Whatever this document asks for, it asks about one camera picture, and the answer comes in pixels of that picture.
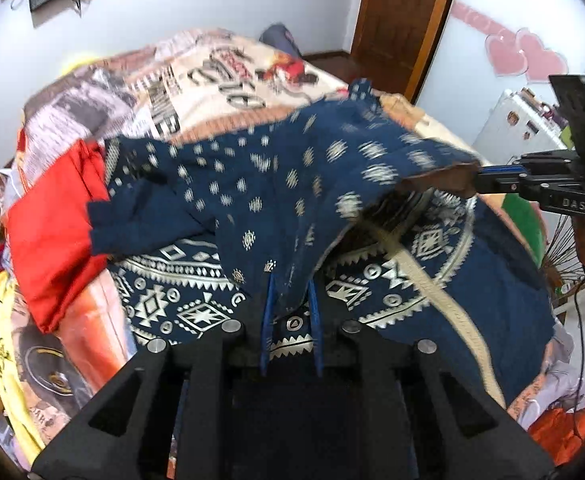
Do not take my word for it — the orange crumpled cloth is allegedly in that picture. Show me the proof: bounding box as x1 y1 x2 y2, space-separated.
527 406 585 467

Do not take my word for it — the printed bed sheet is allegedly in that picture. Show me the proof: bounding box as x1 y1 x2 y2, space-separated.
0 27 573 476

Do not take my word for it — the thin black cable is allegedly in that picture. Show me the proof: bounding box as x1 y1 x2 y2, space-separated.
573 290 585 443

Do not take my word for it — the yellow printed garment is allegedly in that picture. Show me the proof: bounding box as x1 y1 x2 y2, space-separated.
0 270 48 461

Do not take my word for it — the navy patterned hooded jacket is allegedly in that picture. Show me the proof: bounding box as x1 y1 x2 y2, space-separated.
86 77 558 408

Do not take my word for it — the wire fan grille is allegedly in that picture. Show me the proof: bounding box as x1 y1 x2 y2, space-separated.
542 215 585 282

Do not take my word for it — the green round cushion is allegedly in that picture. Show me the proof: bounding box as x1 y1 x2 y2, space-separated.
502 194 548 267

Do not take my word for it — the red folded garment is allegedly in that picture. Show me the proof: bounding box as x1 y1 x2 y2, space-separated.
6 139 110 336

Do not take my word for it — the white stickered cabinet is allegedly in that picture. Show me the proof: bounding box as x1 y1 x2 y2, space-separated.
472 89 573 153

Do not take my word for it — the brown wooden door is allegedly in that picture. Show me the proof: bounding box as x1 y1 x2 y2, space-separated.
349 0 460 103

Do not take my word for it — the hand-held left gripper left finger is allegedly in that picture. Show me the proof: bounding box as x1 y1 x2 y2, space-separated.
30 280 278 480

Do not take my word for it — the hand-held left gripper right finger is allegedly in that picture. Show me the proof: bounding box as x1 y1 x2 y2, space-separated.
307 280 555 480

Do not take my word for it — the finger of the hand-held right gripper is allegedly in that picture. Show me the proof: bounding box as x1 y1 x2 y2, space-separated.
479 162 528 177
473 174 525 195

